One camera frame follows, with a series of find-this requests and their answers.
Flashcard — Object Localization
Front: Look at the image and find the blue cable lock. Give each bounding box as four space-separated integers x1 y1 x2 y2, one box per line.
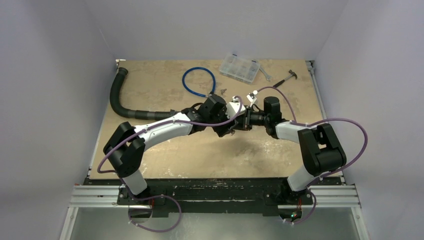
181 66 217 98

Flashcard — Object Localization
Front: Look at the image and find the black corrugated drain hose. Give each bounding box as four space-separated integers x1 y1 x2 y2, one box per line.
109 67 178 121

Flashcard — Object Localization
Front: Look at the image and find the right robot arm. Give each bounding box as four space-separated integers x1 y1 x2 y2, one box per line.
242 96 347 204

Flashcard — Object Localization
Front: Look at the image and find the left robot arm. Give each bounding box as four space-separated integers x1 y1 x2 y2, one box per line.
103 94 243 205

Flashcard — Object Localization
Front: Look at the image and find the silver open-end wrench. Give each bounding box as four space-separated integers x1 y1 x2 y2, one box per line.
259 65 273 82

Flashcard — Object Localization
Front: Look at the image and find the clear plastic organizer box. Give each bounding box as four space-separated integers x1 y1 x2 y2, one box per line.
219 53 261 84

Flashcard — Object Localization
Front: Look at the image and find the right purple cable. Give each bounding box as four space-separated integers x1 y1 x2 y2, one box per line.
253 86 369 226

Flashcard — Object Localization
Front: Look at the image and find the purple cable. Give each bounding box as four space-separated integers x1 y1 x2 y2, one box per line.
253 86 369 226
96 96 244 233

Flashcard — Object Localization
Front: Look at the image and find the small black-handled hammer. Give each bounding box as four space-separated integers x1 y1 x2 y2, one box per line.
272 69 298 88

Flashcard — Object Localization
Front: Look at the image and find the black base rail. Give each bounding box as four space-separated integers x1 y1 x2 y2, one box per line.
117 177 313 218

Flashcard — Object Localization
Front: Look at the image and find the aluminium frame rail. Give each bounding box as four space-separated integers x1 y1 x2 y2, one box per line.
59 184 370 240

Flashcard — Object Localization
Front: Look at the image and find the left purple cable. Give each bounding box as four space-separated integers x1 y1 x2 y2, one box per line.
96 96 244 233

